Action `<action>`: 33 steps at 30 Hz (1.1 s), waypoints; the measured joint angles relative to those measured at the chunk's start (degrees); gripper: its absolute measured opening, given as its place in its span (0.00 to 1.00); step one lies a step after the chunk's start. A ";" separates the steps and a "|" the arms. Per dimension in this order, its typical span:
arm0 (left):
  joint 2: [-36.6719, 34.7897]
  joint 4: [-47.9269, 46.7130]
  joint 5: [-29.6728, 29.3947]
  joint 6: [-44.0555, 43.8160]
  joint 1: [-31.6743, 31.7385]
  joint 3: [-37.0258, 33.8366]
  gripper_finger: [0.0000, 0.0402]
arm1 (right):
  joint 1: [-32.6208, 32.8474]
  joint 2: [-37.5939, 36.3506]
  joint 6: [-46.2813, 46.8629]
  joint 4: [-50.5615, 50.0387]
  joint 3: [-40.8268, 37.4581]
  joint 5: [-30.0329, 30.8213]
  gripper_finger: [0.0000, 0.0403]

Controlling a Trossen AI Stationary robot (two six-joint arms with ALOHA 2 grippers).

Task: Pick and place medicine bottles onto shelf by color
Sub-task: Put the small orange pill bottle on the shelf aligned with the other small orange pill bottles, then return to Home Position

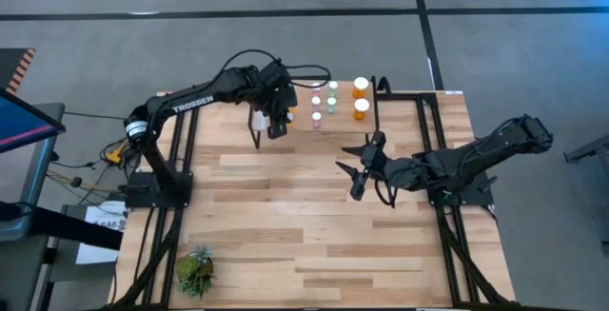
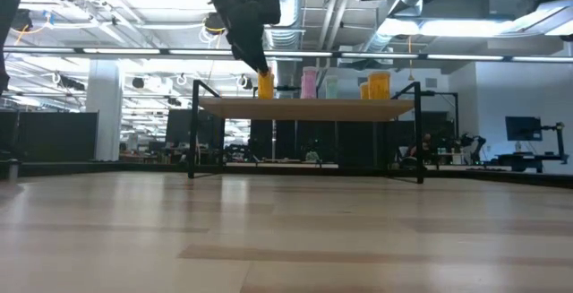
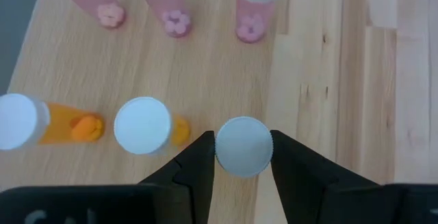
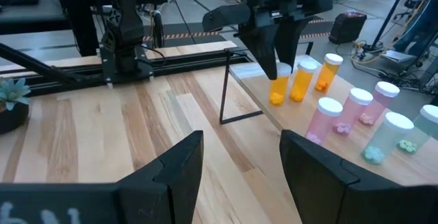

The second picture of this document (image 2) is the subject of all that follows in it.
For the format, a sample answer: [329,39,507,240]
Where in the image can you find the small orange medicine bottle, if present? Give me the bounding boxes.
[257,71,275,100]

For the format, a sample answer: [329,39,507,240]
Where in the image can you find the pink medicine bottle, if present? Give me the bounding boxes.
[300,66,319,100]

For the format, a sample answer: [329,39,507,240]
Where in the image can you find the teal medicine bottle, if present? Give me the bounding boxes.
[324,75,340,100]

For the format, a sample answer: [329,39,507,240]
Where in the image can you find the black monitor on arm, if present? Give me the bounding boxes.
[505,116,566,162]

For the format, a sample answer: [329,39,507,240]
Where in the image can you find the wooden shelf black metal legs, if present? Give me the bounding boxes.
[187,80,425,185]

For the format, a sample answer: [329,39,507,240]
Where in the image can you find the black ceiling spotlight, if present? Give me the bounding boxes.
[11,8,35,32]
[204,12,227,36]

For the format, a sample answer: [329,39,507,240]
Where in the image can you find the black background screen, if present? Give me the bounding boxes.
[165,108,225,147]

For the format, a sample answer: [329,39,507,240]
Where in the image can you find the long LED light bar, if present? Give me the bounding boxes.
[0,46,573,60]

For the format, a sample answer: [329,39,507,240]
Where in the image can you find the white building column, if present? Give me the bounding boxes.
[85,58,125,162]

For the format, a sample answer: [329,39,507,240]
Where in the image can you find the person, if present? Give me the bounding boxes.
[405,132,438,167]

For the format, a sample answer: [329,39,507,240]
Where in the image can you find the black partition panel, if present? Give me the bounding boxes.
[0,111,99,164]

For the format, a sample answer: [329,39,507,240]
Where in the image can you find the black standing desk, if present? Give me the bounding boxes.
[492,151,569,173]

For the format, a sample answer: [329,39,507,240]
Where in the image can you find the silver ventilation duct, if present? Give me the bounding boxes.
[261,0,310,88]

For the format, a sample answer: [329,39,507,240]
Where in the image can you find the black aluminium table frame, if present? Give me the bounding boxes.
[0,160,573,189]

